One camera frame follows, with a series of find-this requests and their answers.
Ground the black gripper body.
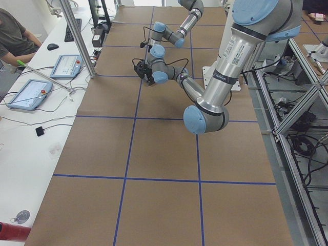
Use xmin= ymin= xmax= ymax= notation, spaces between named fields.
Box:
xmin=144 ymin=67 xmax=155 ymax=86

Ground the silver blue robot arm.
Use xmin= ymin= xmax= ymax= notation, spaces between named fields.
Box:
xmin=145 ymin=1 xmax=303 ymax=134
xmin=149 ymin=0 xmax=204 ymax=48

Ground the small black box device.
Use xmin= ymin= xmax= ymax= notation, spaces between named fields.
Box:
xmin=92 ymin=28 xmax=105 ymax=48

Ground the black monitor with stand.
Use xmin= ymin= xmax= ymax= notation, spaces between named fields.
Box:
xmin=88 ymin=0 xmax=111 ymax=28

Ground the far teach pendant tablet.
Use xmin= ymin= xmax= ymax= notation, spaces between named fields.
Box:
xmin=50 ymin=54 xmax=83 ymax=79

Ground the teach pendant tablet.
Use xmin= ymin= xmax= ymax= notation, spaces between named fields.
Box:
xmin=50 ymin=54 xmax=83 ymax=79
xmin=7 ymin=79 xmax=53 ymax=111

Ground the black keyboard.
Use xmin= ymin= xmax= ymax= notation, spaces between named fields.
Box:
xmin=64 ymin=18 xmax=83 ymax=43

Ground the black computer mouse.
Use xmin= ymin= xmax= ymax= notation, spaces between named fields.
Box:
xmin=47 ymin=43 xmax=59 ymax=51

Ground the near teach pendant tablet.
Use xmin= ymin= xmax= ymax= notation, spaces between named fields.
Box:
xmin=7 ymin=79 xmax=53 ymax=111

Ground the small black square puck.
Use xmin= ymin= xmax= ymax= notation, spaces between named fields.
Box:
xmin=35 ymin=126 xmax=44 ymax=137

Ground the thin metal rod green tip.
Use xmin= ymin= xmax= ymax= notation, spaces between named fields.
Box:
xmin=16 ymin=60 xmax=74 ymax=92

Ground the seated person in grey shirt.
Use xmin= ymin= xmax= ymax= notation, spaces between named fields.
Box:
xmin=1 ymin=9 xmax=42 ymax=67

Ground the red cylinder object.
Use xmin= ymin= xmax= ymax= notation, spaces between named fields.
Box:
xmin=0 ymin=222 xmax=31 ymax=242

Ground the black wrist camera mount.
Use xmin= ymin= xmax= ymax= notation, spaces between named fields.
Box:
xmin=131 ymin=58 xmax=147 ymax=79
xmin=140 ymin=41 xmax=152 ymax=49

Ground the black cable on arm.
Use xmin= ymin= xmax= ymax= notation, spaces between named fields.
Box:
xmin=163 ymin=58 xmax=190 ymax=77
xmin=143 ymin=26 xmax=156 ymax=43

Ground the aluminium frame post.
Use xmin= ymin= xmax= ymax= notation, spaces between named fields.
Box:
xmin=59 ymin=0 xmax=96 ymax=78

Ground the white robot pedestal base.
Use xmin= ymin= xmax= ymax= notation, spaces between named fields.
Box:
xmin=202 ymin=25 xmax=267 ymax=92

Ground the aluminium side frame rail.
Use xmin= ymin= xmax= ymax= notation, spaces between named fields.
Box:
xmin=252 ymin=15 xmax=328 ymax=246

